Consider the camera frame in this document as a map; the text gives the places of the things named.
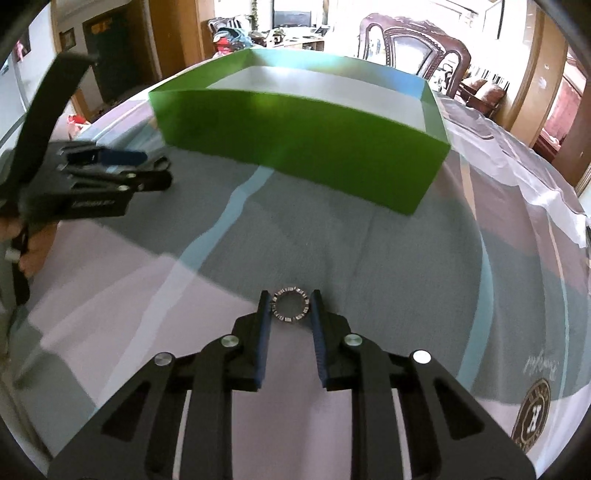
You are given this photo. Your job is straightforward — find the dark green door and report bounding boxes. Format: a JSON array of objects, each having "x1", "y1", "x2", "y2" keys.
[{"x1": 83, "y1": 16, "x2": 134, "y2": 104}]

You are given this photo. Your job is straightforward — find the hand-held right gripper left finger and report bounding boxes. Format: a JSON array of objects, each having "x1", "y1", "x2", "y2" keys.
[{"x1": 48, "y1": 290, "x2": 271, "y2": 480}]

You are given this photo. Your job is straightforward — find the carved wooden chair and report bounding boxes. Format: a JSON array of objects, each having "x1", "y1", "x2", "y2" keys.
[{"x1": 358, "y1": 13, "x2": 472, "y2": 95}]

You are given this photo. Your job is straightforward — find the green cardboard box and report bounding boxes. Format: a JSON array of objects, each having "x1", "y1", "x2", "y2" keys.
[{"x1": 148, "y1": 48, "x2": 451, "y2": 216}]

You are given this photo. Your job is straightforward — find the person's left hand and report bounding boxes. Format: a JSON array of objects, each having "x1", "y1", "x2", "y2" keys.
[{"x1": 0, "y1": 215, "x2": 58, "y2": 278}]

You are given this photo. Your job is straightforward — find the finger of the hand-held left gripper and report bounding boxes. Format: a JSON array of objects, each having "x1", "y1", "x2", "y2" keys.
[
  {"x1": 62, "y1": 157, "x2": 174, "y2": 193},
  {"x1": 58, "y1": 142, "x2": 148, "y2": 168}
]

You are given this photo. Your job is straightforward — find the patchwork tablecloth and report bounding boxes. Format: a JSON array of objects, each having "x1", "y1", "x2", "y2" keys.
[{"x1": 0, "y1": 60, "x2": 591, "y2": 480}]

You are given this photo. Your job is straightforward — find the brown leather armchair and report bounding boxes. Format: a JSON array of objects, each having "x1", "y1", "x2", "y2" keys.
[{"x1": 462, "y1": 76, "x2": 506, "y2": 121}]

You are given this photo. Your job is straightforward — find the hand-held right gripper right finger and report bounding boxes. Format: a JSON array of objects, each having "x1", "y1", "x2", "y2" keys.
[{"x1": 310, "y1": 289, "x2": 536, "y2": 480}]

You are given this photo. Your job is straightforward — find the clear plastic sheet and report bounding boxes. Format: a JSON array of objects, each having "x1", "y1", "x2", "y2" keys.
[{"x1": 434, "y1": 92, "x2": 591, "y2": 250}]

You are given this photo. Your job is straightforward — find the pile of clothes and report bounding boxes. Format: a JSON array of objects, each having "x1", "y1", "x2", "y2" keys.
[{"x1": 210, "y1": 25, "x2": 254, "y2": 51}]

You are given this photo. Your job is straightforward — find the television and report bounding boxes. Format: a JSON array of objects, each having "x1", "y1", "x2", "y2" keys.
[{"x1": 272, "y1": 9, "x2": 312, "y2": 28}]

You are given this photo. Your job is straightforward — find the silver rhinestone ring bracelet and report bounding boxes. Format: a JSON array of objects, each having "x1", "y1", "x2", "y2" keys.
[{"x1": 272, "y1": 286, "x2": 313, "y2": 324}]

